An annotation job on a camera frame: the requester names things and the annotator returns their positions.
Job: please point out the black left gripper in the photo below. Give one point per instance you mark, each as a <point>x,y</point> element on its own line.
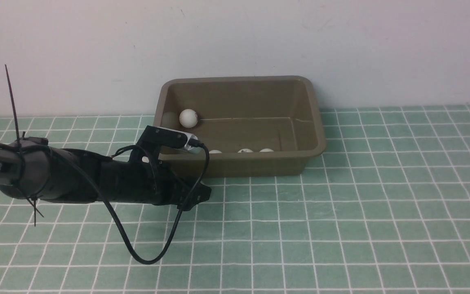
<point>125,182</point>

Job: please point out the green checkered tablecloth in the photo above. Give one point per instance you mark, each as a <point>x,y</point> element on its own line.
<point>384,210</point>

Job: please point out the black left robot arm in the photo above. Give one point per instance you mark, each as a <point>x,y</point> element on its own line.
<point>78,176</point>

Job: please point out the olive plastic bin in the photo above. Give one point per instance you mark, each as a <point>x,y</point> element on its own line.
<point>277,112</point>

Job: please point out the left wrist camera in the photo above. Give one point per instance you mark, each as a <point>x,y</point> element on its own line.
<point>154,138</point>

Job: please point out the black cable tie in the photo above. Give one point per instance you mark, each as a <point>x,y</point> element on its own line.
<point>31,201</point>

